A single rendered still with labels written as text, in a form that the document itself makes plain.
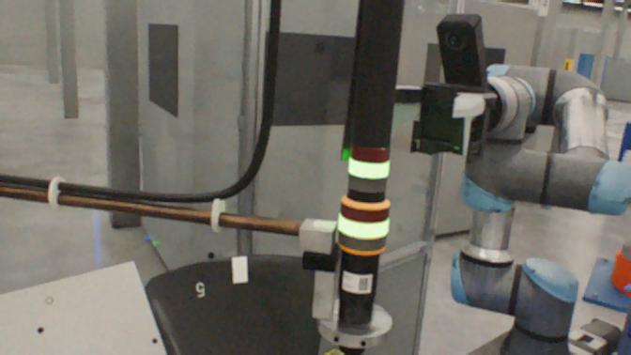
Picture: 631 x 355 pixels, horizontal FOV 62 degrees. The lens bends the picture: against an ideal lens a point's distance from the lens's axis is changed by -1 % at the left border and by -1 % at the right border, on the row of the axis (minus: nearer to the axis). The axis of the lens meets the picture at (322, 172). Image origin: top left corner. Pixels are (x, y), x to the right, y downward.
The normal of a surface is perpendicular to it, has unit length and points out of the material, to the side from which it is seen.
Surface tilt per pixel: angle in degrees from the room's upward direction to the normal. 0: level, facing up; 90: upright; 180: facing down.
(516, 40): 90
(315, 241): 90
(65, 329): 50
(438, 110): 90
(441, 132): 90
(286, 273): 43
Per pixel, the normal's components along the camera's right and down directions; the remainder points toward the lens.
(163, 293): 0.00, -0.33
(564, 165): -0.23, -0.54
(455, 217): 0.48, 0.25
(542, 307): -0.39, 0.20
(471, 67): -0.52, 0.65
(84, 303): 0.59, -0.45
